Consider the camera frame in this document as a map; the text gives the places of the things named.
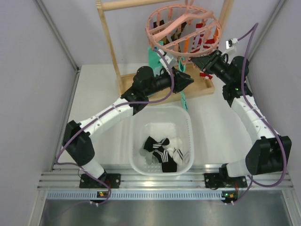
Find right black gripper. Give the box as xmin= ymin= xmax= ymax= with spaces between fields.
xmin=190 ymin=49 xmax=232 ymax=85

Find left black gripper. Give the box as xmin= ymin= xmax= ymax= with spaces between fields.
xmin=143 ymin=66 xmax=193 ymax=96

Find pink round clip hanger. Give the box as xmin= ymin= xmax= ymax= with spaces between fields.
xmin=145 ymin=0 xmax=222 ymax=61

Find black sock white stripes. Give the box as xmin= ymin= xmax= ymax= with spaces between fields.
xmin=143 ymin=136 xmax=170 ymax=152

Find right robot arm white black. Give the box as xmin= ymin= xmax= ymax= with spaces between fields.
xmin=191 ymin=50 xmax=292 ymax=187

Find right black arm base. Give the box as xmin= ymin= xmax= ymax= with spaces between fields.
xmin=204 ymin=173 xmax=248 ymax=190

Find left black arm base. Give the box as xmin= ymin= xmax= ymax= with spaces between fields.
xmin=79 ymin=173 xmax=121 ymax=189

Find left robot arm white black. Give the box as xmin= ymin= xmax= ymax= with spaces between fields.
xmin=62 ymin=66 xmax=194 ymax=187

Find green sock right hanging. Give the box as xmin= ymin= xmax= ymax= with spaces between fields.
xmin=178 ymin=57 xmax=188 ymax=111

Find green sock hanging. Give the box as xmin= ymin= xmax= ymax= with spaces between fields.
xmin=178 ymin=57 xmax=188 ymax=111
xmin=148 ymin=47 xmax=162 ymax=72

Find red white striped sock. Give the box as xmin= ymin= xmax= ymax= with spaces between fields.
xmin=191 ymin=20 xmax=219 ymax=80

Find green sock left hanging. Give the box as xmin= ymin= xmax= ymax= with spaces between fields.
xmin=148 ymin=47 xmax=162 ymax=72

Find white plastic laundry basket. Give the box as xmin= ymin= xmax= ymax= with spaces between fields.
xmin=128 ymin=106 xmax=194 ymax=176

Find white sock in basket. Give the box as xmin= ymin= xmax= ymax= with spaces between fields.
xmin=163 ymin=137 xmax=190 ymax=166

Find grey sock in basket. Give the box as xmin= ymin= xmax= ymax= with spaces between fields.
xmin=139 ymin=148 xmax=154 ymax=165

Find black striped sock in basket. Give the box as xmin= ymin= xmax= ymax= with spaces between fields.
xmin=153 ymin=149 xmax=177 ymax=173

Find wooden drying rack frame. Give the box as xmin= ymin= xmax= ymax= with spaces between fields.
xmin=95 ymin=0 xmax=235 ymax=106

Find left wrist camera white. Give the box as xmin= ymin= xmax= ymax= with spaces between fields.
xmin=159 ymin=53 xmax=177 ymax=70

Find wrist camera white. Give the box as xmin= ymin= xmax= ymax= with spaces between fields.
xmin=226 ymin=38 xmax=238 ymax=51
xmin=159 ymin=53 xmax=177 ymax=70

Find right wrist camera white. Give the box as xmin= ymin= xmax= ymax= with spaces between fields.
xmin=226 ymin=38 xmax=238 ymax=51

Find aluminium mounting rail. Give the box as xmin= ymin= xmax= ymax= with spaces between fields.
xmin=37 ymin=163 xmax=292 ymax=189

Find perforated grey cable duct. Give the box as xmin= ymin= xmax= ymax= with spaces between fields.
xmin=47 ymin=190 xmax=237 ymax=201

